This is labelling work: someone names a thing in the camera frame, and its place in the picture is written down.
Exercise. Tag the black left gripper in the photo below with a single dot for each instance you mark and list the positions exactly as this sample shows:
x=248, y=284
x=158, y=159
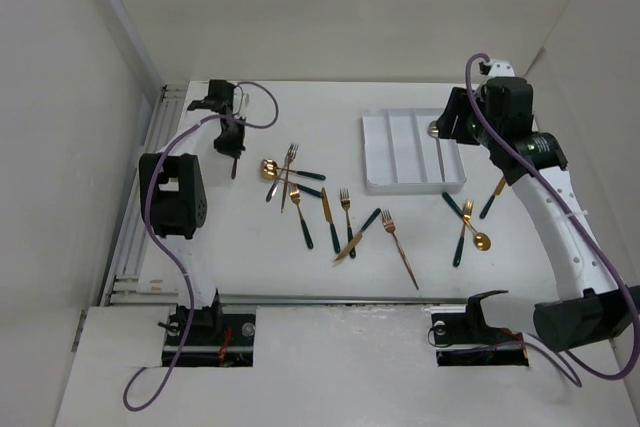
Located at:
x=232, y=149

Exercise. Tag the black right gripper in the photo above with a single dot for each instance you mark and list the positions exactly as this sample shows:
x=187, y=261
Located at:
x=456, y=105

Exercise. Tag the silver spoon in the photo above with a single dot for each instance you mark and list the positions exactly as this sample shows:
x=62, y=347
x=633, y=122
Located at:
x=433, y=132

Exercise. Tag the gold spoon green handle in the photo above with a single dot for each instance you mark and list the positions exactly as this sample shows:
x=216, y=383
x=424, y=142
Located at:
x=270, y=168
x=305, y=189
x=481, y=240

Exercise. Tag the gold knife green handle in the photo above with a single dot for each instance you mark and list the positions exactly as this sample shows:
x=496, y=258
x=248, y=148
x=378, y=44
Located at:
x=351, y=246
x=496, y=192
x=329, y=220

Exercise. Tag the rose gold fork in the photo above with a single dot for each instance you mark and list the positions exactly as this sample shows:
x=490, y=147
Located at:
x=389, y=227
x=234, y=168

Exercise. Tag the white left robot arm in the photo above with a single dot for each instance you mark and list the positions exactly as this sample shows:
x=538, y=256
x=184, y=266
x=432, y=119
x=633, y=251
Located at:
x=173, y=199

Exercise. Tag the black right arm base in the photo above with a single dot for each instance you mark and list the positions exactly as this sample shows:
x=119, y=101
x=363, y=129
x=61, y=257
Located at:
x=463, y=340

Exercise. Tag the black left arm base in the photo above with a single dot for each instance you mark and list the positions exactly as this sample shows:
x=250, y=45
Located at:
x=216, y=339

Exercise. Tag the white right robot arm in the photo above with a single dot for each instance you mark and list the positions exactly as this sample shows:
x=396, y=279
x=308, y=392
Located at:
x=590, y=307

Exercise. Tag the silver fork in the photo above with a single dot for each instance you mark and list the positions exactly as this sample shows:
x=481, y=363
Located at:
x=279, y=175

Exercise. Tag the white plastic cutlery tray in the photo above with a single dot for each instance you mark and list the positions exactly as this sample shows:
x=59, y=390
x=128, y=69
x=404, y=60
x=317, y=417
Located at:
x=400, y=157

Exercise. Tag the gold fork green handle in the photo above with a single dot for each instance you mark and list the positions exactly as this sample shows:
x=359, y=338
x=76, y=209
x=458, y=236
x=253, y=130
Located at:
x=294, y=194
x=462, y=232
x=345, y=201

